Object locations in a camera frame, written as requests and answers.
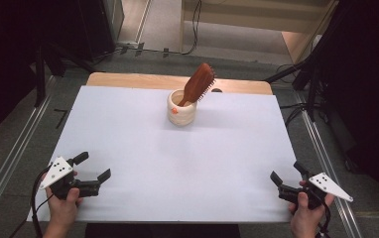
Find white board table cover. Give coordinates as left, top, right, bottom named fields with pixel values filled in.
left=27, top=84, right=303, bottom=223

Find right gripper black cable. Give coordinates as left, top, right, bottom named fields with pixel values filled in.
left=313, top=191, right=332, bottom=238

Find light wooden table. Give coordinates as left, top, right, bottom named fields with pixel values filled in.
left=86, top=71, right=274, bottom=96

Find cream ringed duck cup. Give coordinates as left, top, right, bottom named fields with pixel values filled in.
left=167, top=88, right=198, bottom=127

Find dark cabinet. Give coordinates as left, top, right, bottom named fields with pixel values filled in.
left=77, top=0, right=126, bottom=61

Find black tripod legs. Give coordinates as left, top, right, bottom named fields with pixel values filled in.
left=265, top=49, right=325, bottom=123

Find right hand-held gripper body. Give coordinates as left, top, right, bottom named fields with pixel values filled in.
left=278, top=172, right=354, bottom=211

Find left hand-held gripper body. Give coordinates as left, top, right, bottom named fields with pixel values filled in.
left=39, top=156, right=101, bottom=200

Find person's left hand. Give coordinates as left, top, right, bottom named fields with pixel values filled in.
left=45, top=186, right=83, bottom=229

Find light wooden cabinet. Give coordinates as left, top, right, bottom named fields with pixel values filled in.
left=179, top=0, right=339, bottom=63

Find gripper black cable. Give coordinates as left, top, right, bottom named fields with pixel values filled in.
left=313, top=191, right=332, bottom=238
left=30, top=167, right=55, bottom=238

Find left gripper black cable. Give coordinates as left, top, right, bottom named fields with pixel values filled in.
left=30, top=167, right=55, bottom=238

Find black floor cables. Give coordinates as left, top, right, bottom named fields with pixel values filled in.
left=276, top=63, right=312, bottom=128

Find person's right hand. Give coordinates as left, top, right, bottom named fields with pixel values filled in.
left=288, top=192, right=335, bottom=236

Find wooden paddle hairbrush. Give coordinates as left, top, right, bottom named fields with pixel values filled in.
left=177, top=62, right=216, bottom=107

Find aluminium floor rail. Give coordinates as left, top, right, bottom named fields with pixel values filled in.
left=0, top=93, right=53, bottom=223
left=293, top=91, right=364, bottom=238

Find black stand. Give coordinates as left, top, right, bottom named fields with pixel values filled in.
left=34, top=41, right=96, bottom=107

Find black hanging cable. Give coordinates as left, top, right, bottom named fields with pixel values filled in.
left=181, top=0, right=202, bottom=56

